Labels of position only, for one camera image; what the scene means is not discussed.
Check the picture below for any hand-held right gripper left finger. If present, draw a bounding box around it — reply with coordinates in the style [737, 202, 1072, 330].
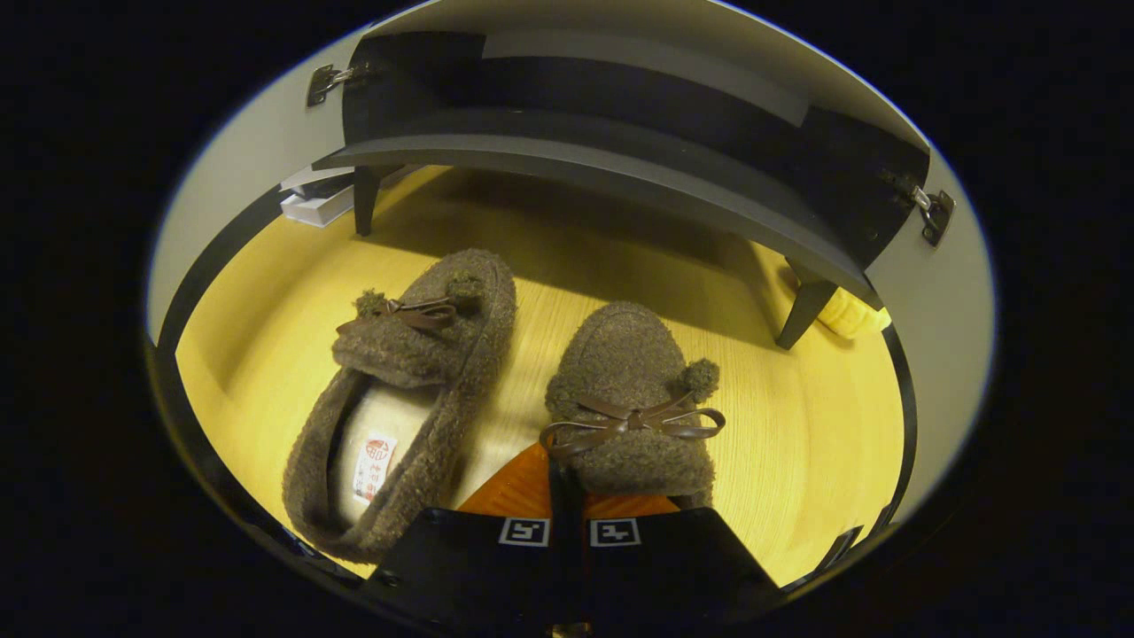
[363, 443, 577, 626]

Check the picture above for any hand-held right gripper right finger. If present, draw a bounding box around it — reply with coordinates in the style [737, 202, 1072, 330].
[567, 465, 785, 630]

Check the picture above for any brown fuzzy shoe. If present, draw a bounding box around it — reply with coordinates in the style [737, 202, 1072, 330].
[539, 301, 727, 512]
[282, 248, 519, 565]

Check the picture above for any grey shoe cabinet door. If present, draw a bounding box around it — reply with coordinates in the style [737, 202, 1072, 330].
[146, 27, 373, 346]
[864, 146, 998, 524]

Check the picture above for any grey shoe cabinet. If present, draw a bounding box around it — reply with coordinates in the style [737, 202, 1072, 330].
[315, 0, 958, 351]

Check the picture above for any yellow ribbed object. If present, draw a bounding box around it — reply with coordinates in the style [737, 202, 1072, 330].
[815, 285, 892, 340]

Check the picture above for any white paper stack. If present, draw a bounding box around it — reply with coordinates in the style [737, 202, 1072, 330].
[279, 167, 357, 230]

